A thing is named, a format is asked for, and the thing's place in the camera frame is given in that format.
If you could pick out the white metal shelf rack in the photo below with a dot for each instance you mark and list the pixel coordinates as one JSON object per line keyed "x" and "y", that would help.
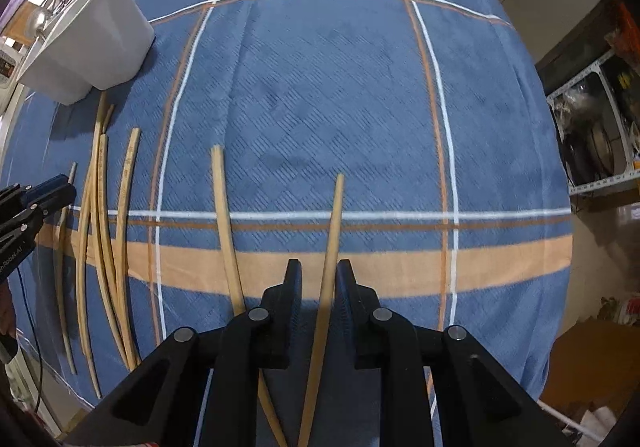
{"x": 600, "y": 77}

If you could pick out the white plastic chopstick holder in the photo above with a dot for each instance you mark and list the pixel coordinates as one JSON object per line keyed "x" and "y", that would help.
{"x": 95, "y": 37}

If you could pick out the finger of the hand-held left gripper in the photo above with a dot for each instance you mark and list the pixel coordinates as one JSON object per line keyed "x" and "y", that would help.
{"x": 52, "y": 202}
{"x": 42, "y": 186}

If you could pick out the blue plaid blanket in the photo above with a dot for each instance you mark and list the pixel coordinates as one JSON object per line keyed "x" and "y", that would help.
{"x": 325, "y": 77}

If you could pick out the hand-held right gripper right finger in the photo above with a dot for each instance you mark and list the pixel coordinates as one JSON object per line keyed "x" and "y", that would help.
{"x": 345, "y": 298}

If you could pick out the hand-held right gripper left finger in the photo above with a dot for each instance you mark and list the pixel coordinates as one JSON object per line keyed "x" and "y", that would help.
{"x": 292, "y": 298}

